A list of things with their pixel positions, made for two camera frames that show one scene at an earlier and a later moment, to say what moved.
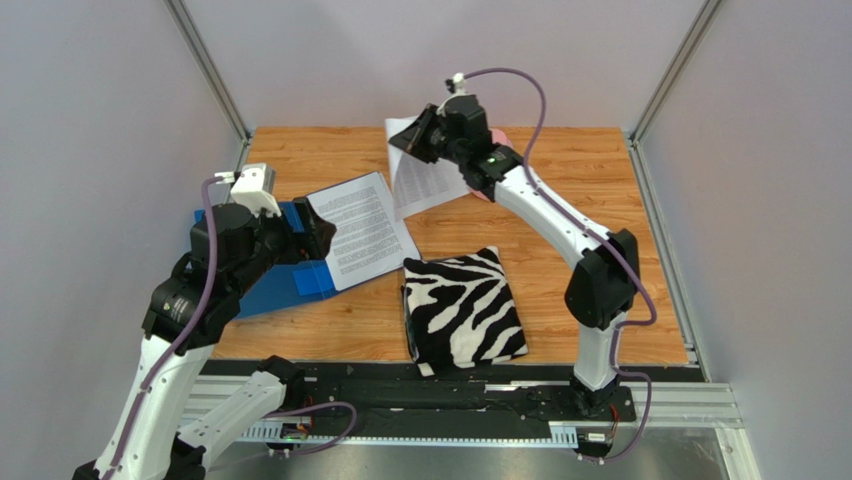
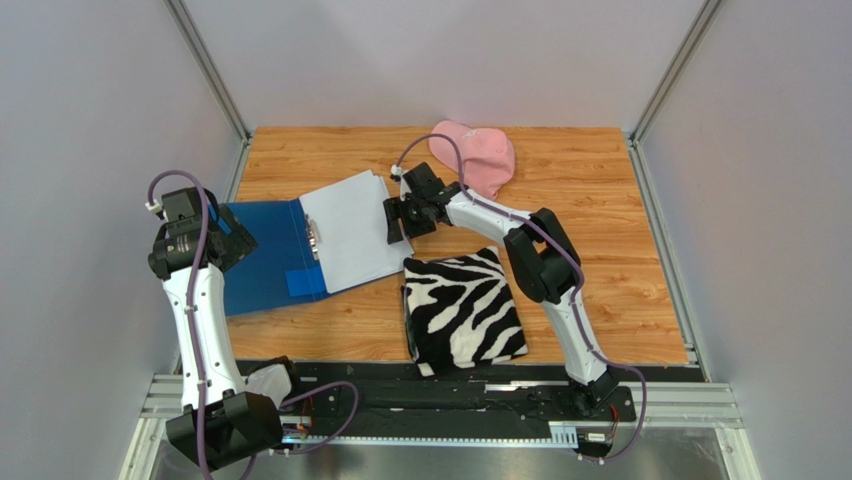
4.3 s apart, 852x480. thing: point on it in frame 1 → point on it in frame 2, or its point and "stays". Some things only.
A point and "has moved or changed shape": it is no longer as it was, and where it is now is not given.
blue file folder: (289, 282) stays
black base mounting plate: (390, 396) stays
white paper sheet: (420, 184) has moved or changed shape
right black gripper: (429, 133) → (395, 221)
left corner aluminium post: (197, 48) stays
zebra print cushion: (460, 312) stays
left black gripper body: (274, 238) → (214, 212)
